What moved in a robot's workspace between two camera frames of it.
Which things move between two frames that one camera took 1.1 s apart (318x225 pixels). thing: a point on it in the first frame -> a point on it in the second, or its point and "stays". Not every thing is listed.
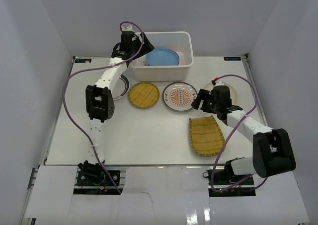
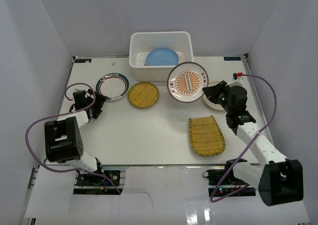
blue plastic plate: (162, 57) stays
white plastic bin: (180, 40) stays
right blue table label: (232, 58) stays
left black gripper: (144, 46) -> (97, 103)
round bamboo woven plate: (143, 95) stays
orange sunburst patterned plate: (179, 96) -> (186, 81)
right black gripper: (202, 95) -> (211, 92)
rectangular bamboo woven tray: (206, 138) stays
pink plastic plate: (181, 57) stays
